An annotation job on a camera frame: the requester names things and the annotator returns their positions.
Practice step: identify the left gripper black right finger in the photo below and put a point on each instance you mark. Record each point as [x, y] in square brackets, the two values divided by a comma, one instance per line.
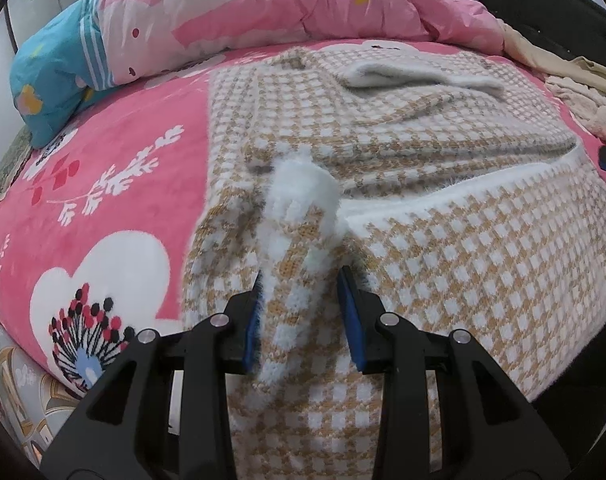
[448, 409]

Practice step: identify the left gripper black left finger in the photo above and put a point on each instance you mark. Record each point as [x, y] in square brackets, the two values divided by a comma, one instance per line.
[160, 410]

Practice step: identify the beige houndstooth knit cardigan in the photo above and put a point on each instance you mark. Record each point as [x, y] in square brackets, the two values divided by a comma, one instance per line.
[278, 136]

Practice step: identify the black upholstered headboard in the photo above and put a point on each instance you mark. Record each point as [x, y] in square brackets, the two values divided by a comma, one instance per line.
[568, 28]

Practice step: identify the pink floral bed blanket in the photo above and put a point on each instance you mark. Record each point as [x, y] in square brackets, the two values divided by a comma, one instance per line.
[97, 238]

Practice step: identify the pink cartoon print duvet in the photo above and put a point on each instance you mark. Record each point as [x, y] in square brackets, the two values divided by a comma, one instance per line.
[94, 46]

